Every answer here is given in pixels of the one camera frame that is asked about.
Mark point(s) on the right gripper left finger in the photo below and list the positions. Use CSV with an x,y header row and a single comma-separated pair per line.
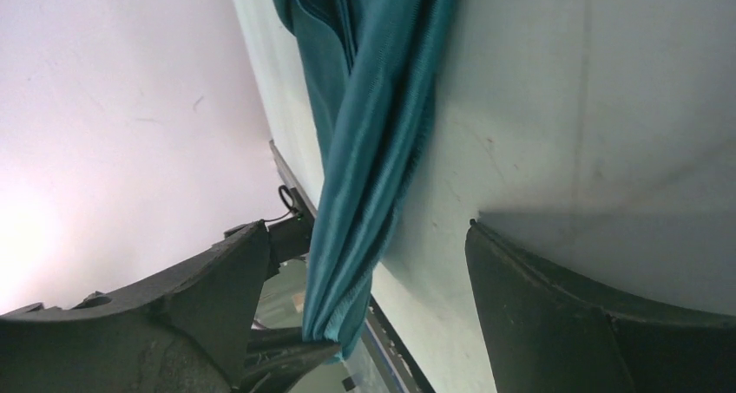
x,y
192,318

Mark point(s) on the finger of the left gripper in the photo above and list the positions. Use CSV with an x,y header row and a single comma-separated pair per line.
x,y
276,359

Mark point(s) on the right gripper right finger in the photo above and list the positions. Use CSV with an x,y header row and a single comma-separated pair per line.
x,y
549,329

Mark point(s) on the teal satin napkin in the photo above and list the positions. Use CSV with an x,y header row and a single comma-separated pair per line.
x,y
370,68

